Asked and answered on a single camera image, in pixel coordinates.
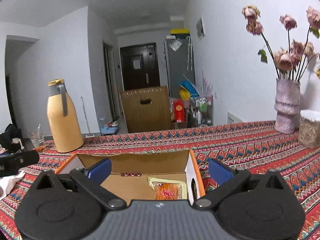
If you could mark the yellow box on fridge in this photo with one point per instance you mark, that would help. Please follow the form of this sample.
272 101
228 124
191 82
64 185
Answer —
179 32

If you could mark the white crumpled cloth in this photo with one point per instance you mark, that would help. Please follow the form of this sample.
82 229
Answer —
8 183

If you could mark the orange gold snack packet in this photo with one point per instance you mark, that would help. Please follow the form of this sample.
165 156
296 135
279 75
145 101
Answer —
167 189

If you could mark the dark entrance door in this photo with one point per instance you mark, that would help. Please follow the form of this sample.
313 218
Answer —
140 66

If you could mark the wall electrical panel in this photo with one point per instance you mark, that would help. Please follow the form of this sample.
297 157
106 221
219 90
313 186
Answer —
200 29

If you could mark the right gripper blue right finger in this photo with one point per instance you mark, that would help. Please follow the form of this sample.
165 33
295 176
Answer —
229 182

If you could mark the red gift box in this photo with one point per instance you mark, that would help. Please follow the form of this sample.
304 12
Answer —
179 110

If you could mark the pink textured vase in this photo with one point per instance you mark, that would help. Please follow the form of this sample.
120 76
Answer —
287 105

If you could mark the clear seed container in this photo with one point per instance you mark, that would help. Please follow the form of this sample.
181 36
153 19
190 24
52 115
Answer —
309 128

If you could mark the patterned red tablecloth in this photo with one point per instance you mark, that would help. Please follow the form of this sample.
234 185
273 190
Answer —
256 146

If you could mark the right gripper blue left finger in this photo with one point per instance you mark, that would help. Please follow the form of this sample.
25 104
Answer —
88 181

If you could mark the wooden chair back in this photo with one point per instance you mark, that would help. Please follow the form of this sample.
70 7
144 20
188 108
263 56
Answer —
147 109

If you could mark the grey refrigerator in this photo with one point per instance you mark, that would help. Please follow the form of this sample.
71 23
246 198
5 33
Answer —
178 62

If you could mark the orange cardboard pumpkin box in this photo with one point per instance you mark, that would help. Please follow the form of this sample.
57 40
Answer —
128 178

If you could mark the wire storage cart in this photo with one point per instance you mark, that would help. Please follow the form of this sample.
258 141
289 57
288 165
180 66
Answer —
200 112

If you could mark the glass cup with drink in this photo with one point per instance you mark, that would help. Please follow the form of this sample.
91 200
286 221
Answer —
37 139

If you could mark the yellow thermos jug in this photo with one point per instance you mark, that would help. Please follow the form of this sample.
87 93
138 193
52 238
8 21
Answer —
62 118

